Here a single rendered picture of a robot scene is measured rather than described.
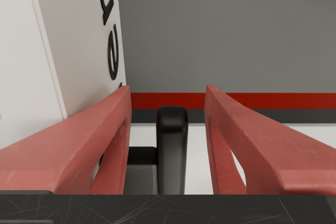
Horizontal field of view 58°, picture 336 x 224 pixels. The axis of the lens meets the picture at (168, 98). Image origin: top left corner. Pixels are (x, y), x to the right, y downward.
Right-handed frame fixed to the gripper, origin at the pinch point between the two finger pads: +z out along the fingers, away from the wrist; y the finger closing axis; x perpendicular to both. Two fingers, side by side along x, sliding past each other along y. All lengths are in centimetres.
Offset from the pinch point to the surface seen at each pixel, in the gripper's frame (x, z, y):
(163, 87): 14.0, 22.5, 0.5
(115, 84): 1.4, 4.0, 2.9
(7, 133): 6.8, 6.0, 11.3
